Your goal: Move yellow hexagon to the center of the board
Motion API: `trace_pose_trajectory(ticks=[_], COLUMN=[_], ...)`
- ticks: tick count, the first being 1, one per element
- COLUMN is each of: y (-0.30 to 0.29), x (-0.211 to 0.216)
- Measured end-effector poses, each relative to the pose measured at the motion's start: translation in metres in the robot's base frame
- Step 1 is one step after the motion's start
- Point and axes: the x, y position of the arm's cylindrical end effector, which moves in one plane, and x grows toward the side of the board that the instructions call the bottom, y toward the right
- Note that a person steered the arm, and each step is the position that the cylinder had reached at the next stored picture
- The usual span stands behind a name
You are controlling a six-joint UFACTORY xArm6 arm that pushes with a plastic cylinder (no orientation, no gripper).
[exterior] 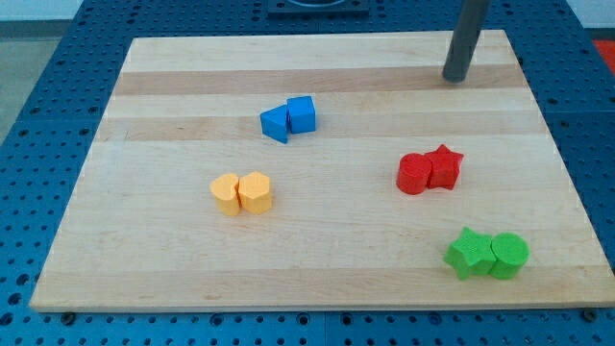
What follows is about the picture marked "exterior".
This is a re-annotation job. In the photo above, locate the wooden board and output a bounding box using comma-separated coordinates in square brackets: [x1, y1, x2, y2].
[30, 30, 614, 312]

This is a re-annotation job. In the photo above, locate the yellow hexagon block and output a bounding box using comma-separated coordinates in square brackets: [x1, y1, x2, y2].
[238, 171, 273, 214]

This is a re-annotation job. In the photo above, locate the blue triangle block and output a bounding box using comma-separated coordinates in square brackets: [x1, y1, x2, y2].
[259, 105, 288, 144]

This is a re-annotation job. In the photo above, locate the blue cube block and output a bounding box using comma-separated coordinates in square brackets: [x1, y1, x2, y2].
[286, 96, 316, 134]

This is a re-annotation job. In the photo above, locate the yellow heart block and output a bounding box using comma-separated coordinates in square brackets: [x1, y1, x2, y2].
[209, 173, 240, 216]

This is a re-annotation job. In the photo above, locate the red cylinder block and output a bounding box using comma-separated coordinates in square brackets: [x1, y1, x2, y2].
[396, 153, 431, 195]

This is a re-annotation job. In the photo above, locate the red star block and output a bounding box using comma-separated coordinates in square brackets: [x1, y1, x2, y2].
[425, 144, 464, 190]

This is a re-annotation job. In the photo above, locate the green star block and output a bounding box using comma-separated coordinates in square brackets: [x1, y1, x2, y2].
[444, 227, 496, 280]

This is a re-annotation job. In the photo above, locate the green cylinder block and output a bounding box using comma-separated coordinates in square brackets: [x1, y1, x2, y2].
[489, 233, 530, 280]

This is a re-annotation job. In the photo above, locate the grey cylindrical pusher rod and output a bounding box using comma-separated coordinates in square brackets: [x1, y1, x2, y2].
[442, 0, 491, 84]

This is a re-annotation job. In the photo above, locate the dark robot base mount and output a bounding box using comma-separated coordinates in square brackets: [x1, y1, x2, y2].
[264, 0, 370, 15]

